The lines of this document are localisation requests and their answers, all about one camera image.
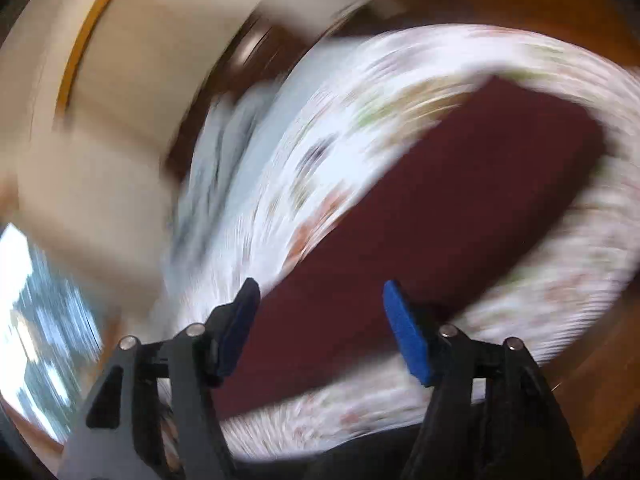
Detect window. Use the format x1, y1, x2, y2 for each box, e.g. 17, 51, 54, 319
0, 222, 103, 443

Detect maroon pants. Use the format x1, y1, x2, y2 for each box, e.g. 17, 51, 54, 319
212, 75, 608, 418

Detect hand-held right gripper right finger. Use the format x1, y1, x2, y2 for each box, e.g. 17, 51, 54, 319
382, 280, 585, 480

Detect grey-blue comforter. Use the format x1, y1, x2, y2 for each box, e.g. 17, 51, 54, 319
170, 82, 301, 271

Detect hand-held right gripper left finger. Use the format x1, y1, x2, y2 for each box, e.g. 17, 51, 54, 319
60, 277, 262, 480

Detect dark wooden headboard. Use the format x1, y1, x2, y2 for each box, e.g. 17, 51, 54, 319
165, 5, 381, 176

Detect floral quilt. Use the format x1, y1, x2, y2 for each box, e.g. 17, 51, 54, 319
165, 24, 640, 463

